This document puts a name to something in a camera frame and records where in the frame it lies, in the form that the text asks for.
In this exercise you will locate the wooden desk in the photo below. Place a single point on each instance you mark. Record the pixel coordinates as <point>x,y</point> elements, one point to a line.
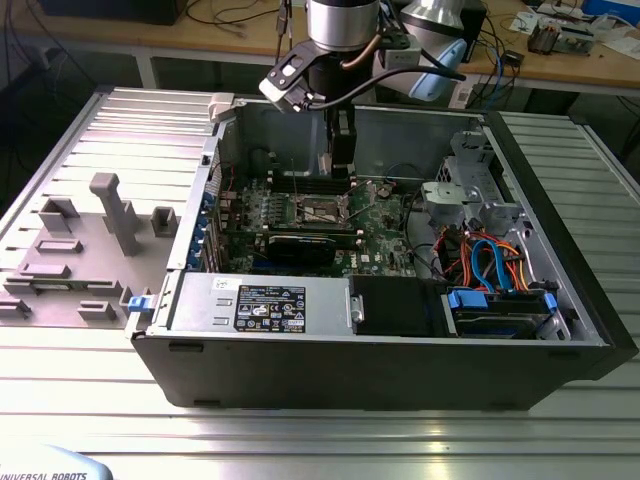
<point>225,37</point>

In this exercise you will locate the metal locking lever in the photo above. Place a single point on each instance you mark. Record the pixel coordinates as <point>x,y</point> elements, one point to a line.
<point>362,207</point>
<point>296,180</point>

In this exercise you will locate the CPU socket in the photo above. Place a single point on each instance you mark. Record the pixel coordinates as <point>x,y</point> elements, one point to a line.
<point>320,210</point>

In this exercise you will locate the grey electronic device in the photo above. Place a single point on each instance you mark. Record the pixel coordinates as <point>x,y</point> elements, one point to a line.
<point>575,42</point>

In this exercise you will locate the black plastic shroud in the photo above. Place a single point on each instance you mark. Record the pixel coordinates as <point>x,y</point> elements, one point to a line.
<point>395,305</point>

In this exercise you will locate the grey parts rack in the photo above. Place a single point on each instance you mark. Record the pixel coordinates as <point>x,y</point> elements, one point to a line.
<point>75,235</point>

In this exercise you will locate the blue cardboard box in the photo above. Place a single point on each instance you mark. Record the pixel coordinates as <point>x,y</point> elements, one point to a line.
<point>600,6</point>

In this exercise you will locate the round coin battery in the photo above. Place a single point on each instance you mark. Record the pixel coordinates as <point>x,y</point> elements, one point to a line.
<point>385,190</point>

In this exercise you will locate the silver metal drive cage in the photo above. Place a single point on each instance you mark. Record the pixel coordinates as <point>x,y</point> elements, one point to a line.
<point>445,200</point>

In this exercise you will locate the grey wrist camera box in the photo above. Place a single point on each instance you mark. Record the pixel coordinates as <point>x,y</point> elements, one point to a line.
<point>400,57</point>

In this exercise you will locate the black equipment box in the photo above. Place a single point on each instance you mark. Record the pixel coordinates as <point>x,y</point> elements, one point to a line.
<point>110,10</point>

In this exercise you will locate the green RAM stick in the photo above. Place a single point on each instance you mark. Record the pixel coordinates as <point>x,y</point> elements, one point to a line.
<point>60,286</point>

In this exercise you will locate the blue plastic latch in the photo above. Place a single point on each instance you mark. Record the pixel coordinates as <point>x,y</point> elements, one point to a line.
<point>140,304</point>

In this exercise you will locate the hard disk blue carrier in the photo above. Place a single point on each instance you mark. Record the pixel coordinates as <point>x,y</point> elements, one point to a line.
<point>467,300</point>

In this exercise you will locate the black open PC case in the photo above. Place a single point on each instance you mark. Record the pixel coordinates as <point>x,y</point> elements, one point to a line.
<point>350,370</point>

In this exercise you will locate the silver power supply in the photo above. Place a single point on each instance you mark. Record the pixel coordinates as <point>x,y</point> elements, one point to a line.
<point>200,305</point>

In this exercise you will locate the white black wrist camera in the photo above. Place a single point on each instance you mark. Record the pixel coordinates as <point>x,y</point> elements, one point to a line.
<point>287,80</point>

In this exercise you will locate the small black adapter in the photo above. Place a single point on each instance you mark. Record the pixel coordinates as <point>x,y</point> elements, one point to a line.
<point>513,57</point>

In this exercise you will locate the green motherboard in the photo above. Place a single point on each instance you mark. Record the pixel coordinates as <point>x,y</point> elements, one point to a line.
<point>380,235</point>

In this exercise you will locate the dark finned cooler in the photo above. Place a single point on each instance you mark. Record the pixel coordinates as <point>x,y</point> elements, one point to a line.
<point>541,40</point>

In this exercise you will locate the black graphics card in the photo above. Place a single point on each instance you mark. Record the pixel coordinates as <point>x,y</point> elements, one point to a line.
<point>300,250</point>

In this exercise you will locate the grey plastic latch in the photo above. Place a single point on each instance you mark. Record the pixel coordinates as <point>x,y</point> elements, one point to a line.
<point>220,107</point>

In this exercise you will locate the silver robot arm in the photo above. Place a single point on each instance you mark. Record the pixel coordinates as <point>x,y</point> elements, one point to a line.
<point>342,25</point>

